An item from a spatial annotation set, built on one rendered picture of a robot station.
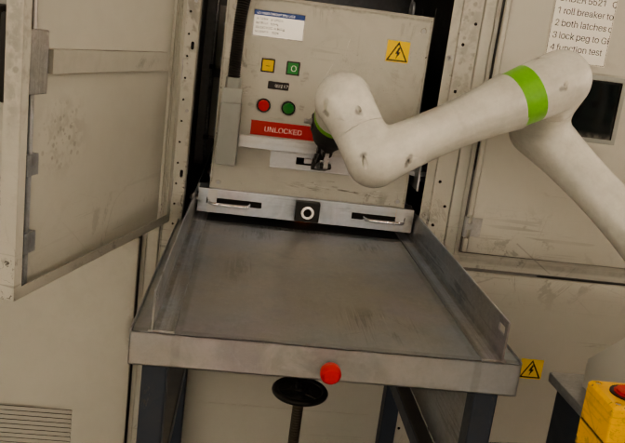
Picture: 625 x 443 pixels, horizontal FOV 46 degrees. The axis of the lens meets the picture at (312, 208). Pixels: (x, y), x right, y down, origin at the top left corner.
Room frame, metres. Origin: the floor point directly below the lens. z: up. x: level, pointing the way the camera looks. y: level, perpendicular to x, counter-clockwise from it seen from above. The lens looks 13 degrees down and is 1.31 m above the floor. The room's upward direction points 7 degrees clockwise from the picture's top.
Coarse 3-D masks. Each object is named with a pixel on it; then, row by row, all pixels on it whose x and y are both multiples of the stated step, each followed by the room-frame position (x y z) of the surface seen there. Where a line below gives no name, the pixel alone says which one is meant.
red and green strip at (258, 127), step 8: (256, 120) 1.77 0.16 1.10; (256, 128) 1.78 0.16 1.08; (264, 128) 1.78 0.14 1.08; (272, 128) 1.78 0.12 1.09; (280, 128) 1.78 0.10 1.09; (288, 128) 1.78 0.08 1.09; (296, 128) 1.78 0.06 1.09; (304, 128) 1.79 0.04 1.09; (272, 136) 1.78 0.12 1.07; (280, 136) 1.78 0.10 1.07; (288, 136) 1.78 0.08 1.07; (296, 136) 1.78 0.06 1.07; (304, 136) 1.79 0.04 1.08
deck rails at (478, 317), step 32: (192, 224) 1.67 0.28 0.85; (192, 256) 1.43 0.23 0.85; (416, 256) 1.65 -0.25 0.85; (448, 256) 1.47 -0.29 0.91; (160, 288) 1.10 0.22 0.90; (448, 288) 1.43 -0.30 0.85; (480, 288) 1.26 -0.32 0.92; (160, 320) 1.08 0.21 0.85; (480, 320) 1.22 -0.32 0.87; (480, 352) 1.12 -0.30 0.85
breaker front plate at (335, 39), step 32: (256, 0) 1.77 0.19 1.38; (320, 32) 1.79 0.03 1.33; (352, 32) 1.80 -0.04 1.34; (384, 32) 1.80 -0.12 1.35; (416, 32) 1.81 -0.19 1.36; (224, 64) 1.77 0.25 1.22; (256, 64) 1.77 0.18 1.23; (320, 64) 1.79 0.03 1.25; (352, 64) 1.80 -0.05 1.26; (384, 64) 1.80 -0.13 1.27; (416, 64) 1.81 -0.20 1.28; (256, 96) 1.77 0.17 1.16; (288, 96) 1.78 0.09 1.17; (384, 96) 1.81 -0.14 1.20; (416, 96) 1.81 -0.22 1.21; (256, 160) 1.78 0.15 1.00; (288, 160) 1.78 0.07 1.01; (256, 192) 1.78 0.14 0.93; (288, 192) 1.79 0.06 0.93; (320, 192) 1.79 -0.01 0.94; (352, 192) 1.80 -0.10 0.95; (384, 192) 1.81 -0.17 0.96
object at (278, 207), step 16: (224, 192) 1.76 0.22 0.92; (240, 192) 1.76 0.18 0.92; (224, 208) 1.76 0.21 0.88; (240, 208) 1.76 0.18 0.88; (256, 208) 1.77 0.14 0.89; (272, 208) 1.77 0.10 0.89; (288, 208) 1.77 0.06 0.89; (320, 208) 1.78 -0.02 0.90; (336, 208) 1.79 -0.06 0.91; (352, 208) 1.79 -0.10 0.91; (368, 208) 1.79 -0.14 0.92; (384, 208) 1.80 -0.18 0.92; (400, 208) 1.80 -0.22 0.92; (336, 224) 1.79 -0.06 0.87; (352, 224) 1.79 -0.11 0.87; (368, 224) 1.79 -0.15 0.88; (384, 224) 1.80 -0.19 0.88
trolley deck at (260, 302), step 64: (256, 256) 1.50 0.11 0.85; (320, 256) 1.56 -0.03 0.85; (384, 256) 1.63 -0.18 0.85; (192, 320) 1.11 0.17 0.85; (256, 320) 1.14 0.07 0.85; (320, 320) 1.18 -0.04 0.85; (384, 320) 1.22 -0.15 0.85; (448, 320) 1.26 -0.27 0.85; (384, 384) 1.08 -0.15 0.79; (448, 384) 1.09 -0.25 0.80; (512, 384) 1.10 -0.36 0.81
